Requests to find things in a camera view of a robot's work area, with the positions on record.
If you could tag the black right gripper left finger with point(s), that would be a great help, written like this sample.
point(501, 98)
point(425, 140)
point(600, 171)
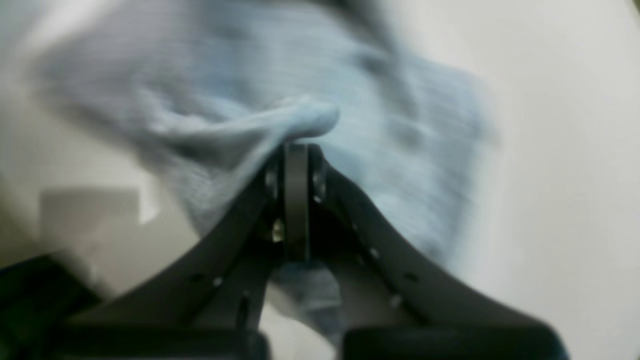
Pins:
point(208, 304)

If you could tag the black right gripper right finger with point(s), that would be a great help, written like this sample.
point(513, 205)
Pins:
point(399, 305)

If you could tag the grey T-shirt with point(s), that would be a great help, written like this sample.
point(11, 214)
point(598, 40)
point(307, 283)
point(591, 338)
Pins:
point(206, 90)

